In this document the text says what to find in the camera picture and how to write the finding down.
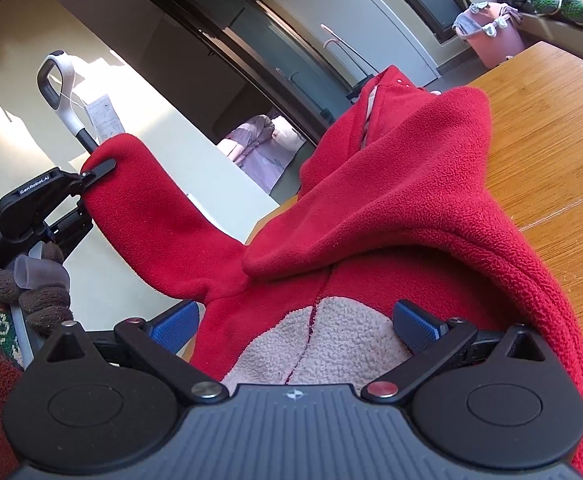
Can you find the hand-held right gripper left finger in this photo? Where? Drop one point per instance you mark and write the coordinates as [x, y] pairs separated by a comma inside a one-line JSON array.
[[175, 329]]

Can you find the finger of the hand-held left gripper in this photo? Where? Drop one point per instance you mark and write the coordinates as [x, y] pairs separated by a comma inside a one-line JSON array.
[[71, 232], [97, 169]]

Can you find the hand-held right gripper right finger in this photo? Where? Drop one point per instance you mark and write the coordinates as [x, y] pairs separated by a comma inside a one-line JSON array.
[[415, 329]]

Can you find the red fleece jacket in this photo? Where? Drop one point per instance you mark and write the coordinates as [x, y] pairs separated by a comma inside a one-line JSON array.
[[386, 200]]

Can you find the person's left hand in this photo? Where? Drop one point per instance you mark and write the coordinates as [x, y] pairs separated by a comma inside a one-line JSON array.
[[41, 302]]

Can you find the white paper tag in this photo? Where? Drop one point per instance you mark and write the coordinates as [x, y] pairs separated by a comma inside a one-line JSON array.
[[104, 116]]

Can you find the white upright vacuum cleaner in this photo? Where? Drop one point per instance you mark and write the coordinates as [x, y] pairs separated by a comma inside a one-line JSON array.
[[64, 92]]

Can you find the pink laundry basket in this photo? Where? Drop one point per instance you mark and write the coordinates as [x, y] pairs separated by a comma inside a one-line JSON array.
[[496, 35]]

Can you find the green slipper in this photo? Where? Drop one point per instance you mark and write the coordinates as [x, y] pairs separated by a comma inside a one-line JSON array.
[[546, 1]]

